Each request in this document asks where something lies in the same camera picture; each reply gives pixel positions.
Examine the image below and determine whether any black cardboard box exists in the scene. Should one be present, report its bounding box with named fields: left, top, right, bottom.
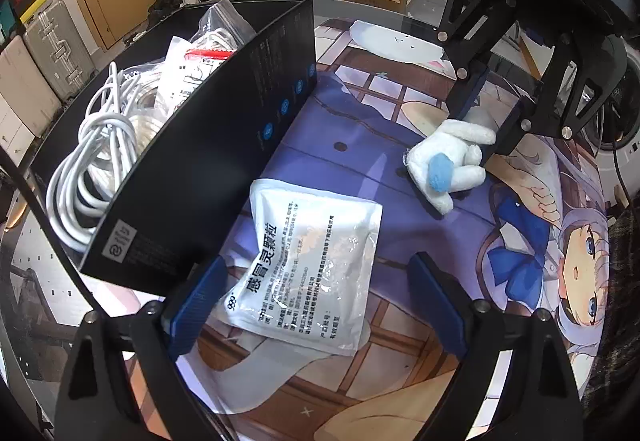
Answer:
left=27, top=0, right=319, bottom=298

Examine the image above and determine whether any silver suitcase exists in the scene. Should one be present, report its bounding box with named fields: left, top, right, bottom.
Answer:
left=22, top=0, right=96, bottom=100

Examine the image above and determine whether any washing machine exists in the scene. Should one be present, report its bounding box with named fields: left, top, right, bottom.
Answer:
left=575, top=40, right=640, bottom=158

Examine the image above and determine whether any bagged white brown rope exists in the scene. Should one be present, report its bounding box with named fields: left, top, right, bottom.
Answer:
left=197, top=0, right=262, bottom=55

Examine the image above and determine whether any white medicine sachet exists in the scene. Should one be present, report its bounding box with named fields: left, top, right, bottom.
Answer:
left=207, top=178, right=384, bottom=358

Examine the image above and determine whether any white coiled cable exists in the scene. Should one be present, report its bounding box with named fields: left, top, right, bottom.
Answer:
left=45, top=61, right=167, bottom=255

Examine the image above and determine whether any cartoon printed mat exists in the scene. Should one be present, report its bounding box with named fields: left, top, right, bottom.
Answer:
left=175, top=15, right=612, bottom=423

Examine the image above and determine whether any teal suitcase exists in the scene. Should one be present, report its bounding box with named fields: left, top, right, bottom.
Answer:
left=0, top=0, right=21, bottom=45

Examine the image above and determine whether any white plush toy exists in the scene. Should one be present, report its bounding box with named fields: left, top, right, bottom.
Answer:
left=403, top=118, right=497, bottom=216

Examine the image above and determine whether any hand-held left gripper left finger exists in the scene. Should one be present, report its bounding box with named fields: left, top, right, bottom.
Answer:
left=52, top=255, right=231, bottom=441

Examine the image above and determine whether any white dressing table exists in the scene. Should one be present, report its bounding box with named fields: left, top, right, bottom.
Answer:
left=0, top=91, right=39, bottom=158

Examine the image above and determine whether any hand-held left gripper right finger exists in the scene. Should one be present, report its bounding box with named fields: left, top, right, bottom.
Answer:
left=406, top=251, right=587, bottom=441

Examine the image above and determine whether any pile of shoes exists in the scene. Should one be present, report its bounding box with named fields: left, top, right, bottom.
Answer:
left=147, top=0, right=227, bottom=21

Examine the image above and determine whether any black cable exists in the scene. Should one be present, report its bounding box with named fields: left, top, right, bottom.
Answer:
left=612, top=141, right=632, bottom=203

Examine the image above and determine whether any beige suitcase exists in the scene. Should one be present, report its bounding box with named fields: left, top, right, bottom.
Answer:
left=0, top=34, right=64, bottom=123

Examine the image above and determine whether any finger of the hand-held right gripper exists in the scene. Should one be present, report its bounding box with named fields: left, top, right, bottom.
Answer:
left=437, top=0, right=519, bottom=120
left=481, top=28, right=632, bottom=172

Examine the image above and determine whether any red white printed packet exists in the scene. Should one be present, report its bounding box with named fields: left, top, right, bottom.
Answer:
left=152, top=35, right=239, bottom=115

